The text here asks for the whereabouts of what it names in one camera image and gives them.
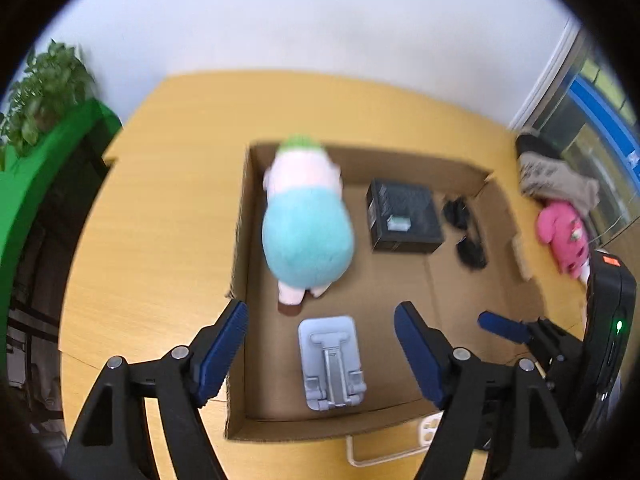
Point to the pink plush toy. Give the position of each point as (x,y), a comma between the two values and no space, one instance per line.
(562,240)

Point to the glass partition with blue stripe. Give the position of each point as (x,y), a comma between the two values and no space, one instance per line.
(600,110)

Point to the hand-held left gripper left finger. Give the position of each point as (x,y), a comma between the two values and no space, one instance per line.
(220,355)

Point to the black rectangular box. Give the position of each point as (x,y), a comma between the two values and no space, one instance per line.
(405,210)

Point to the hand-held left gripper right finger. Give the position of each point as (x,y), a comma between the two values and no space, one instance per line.
(420,355)

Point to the silver folding phone stand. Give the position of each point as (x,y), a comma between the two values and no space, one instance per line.
(330,360)

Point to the beige printed cloth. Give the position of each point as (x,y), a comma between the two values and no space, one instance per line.
(550,175)

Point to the black sunglasses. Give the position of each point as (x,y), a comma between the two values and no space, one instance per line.
(470,252)

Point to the brown cardboard box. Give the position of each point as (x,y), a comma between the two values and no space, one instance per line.
(400,280)

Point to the large green potted plant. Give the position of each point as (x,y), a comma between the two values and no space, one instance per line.
(45,85)

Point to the green-haired pig plush toy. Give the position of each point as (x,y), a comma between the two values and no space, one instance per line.
(305,240)

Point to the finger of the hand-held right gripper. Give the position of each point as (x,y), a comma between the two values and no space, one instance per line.
(500,325)

